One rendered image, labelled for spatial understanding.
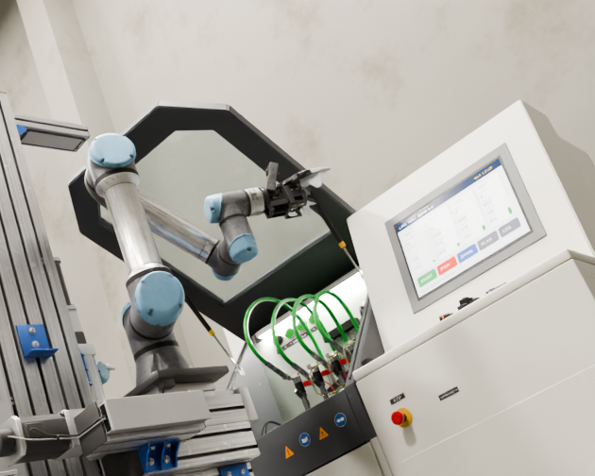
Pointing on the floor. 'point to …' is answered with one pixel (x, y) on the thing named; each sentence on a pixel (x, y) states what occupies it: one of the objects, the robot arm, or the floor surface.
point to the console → (500, 330)
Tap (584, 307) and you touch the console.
